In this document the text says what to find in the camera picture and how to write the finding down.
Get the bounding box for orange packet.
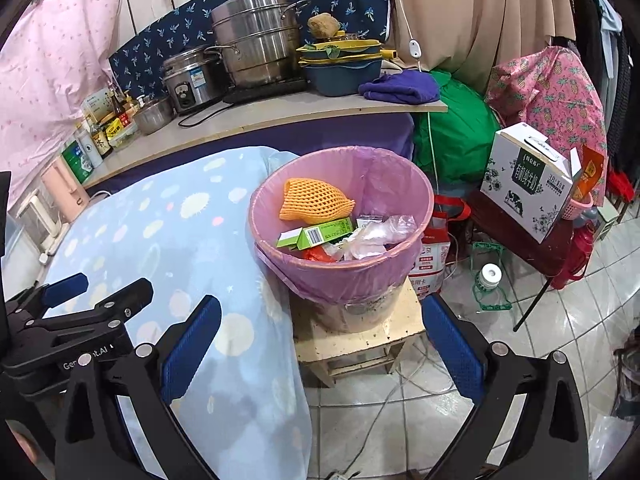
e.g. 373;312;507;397
572;145;606;201

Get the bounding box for green and white box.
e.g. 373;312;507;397
61;140;93;183

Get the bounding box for beige curtain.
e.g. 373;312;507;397
367;0;576;96

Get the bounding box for hanging clothes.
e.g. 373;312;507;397
570;0;640;171

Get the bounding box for tall dark bottle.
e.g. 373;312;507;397
112;92;132;128

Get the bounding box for wooden stool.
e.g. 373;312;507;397
290;277;426;388

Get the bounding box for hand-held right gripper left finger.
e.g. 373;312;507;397
55;295;222;480

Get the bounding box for black power cable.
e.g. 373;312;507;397
177;102;226;128

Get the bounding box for green bag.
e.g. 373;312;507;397
412;70;501;186

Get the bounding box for white milk box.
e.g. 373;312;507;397
480;122;583;245

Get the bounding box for red thermos bottle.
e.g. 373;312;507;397
552;227;593;288

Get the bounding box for brown loofah sponge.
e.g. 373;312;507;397
307;12;342;40

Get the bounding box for steel rice cooker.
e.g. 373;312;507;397
161;45;226;115

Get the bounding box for pink jug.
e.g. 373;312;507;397
42;160;91;211

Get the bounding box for dark sauce bottle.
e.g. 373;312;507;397
86;115;113;158

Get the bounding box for clear plastic container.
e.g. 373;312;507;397
105;120;138;151

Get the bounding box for clear bottle white label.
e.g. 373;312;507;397
75;127;103;168

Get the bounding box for purple cloth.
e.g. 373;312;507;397
358;69;441;106

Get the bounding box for black induction cooker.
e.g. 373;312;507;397
222;77;311;106

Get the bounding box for steel steamer pot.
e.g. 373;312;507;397
205;0;311;90

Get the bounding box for bin with pink liner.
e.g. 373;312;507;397
248;146;435;333

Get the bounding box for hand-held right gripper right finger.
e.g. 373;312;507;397
422;294;588;480

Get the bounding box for red shopping bag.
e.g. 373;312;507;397
432;195;471;246

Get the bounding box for pink patterned cloth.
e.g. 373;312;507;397
487;46;608;196

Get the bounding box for yellow tray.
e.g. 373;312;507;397
296;39;396;68

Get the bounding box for white appliance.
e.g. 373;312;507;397
17;187;71;256

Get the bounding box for green cardboard box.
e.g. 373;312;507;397
276;217;357;251

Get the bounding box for red plastic bag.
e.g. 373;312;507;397
302;245;346;263

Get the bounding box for clear plastic bag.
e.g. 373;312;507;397
382;215;418;248

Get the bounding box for red white paper bag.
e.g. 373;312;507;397
407;240;449;293

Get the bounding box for clear plastic bottle white cap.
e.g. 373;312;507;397
472;242;513;311

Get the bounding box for blue floral cloth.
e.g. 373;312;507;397
109;0;391;106

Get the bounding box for pink basket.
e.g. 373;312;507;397
560;192;594;221

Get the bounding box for blue printed blanket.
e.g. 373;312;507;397
37;146;313;480

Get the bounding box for orange foam fruit net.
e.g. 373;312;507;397
278;177;357;223

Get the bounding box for blue basin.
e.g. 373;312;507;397
302;55;383;97

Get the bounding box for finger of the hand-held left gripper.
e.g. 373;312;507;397
37;278;153;333
5;274;88;321

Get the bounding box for pink floral sheet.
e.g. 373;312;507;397
0;0;126;206

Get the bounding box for steel bowl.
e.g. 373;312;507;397
132;96;175;136

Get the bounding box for wooden shelf board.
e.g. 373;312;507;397
82;92;449;191

